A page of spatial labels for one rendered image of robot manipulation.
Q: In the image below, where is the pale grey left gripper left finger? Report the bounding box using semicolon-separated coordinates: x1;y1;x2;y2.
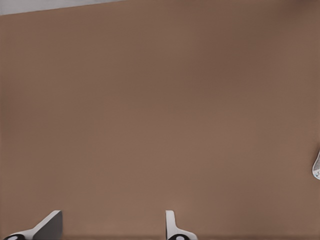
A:
1;209;63;240

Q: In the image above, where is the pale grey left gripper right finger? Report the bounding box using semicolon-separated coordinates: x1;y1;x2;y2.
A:
165;210;198;240

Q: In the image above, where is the white patterned plate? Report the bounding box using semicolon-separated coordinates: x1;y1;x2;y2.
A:
311;149;320;180

